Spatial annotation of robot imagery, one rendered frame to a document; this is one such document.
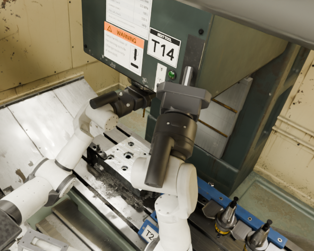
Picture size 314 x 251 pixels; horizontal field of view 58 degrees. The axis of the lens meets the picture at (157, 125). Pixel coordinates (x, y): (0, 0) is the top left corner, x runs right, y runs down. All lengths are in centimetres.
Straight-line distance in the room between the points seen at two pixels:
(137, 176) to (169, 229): 15
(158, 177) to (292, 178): 157
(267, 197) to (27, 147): 155
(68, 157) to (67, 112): 112
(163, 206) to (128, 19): 48
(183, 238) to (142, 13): 54
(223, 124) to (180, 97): 93
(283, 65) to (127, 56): 73
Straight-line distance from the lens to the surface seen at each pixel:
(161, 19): 72
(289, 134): 186
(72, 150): 98
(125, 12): 80
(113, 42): 86
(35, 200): 92
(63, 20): 205
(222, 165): 170
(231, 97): 143
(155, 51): 75
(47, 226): 155
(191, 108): 61
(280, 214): 200
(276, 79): 137
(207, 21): 65
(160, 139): 53
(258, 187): 207
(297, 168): 197
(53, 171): 98
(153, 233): 124
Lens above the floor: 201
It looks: 38 degrees down
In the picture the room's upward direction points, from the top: 9 degrees clockwise
